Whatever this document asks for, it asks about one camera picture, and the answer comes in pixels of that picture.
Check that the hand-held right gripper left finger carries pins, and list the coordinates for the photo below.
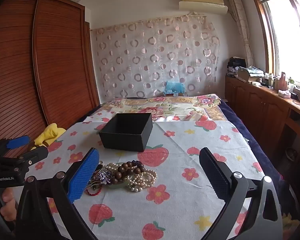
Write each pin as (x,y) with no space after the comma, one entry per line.
(83,177)

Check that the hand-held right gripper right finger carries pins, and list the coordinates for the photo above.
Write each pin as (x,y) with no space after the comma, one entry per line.
(215,175)

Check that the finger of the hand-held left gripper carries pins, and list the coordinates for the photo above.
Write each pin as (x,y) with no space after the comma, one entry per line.
(17,141)
(37,155)

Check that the purple silver brooch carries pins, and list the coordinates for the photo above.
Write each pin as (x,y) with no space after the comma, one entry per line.
(105,175)

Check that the black box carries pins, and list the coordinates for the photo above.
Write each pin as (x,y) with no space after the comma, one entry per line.
(126,132)

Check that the person's left hand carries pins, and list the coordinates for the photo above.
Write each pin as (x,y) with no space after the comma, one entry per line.
(6,205)

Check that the yellow cloth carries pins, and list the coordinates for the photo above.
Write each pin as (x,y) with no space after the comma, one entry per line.
(48,133)

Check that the strawberry print cloth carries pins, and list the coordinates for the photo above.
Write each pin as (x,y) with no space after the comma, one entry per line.
(190,192)

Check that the dark blue bed sheet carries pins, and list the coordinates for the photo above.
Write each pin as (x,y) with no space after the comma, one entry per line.
(242,127)

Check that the bowl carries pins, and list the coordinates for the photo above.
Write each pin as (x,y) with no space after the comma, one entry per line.
(291,152)

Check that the wooden side cabinet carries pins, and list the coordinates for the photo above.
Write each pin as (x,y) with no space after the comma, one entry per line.
(262,110)

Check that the wooden slatted wardrobe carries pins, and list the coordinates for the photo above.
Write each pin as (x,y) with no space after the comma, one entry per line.
(57,67)

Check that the small brown box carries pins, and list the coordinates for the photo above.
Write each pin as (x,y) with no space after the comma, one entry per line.
(173,94)

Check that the floral blanket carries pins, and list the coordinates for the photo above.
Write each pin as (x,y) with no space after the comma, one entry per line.
(150,107)

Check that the blue gift bag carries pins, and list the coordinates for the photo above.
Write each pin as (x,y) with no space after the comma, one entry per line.
(174,87)

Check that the beige box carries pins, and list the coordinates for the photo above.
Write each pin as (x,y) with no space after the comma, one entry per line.
(245,75)

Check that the tissue pack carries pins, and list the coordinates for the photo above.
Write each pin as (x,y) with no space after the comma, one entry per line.
(284,93)

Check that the row of small bottles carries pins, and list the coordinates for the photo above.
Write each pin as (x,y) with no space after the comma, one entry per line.
(271,80)

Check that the folded teal cloth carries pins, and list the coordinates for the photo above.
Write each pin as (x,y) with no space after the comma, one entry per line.
(255,70)

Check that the small black device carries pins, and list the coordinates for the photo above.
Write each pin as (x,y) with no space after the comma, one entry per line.
(294,95)

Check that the patterned window curtain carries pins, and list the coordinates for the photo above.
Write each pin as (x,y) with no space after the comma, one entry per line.
(241,25)

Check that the window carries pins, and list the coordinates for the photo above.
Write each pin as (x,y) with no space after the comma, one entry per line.
(287,30)

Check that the white air conditioner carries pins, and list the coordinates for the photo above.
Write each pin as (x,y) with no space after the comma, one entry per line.
(202,2)

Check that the circle pattern wall curtain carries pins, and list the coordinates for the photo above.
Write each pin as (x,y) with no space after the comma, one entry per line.
(152,55)

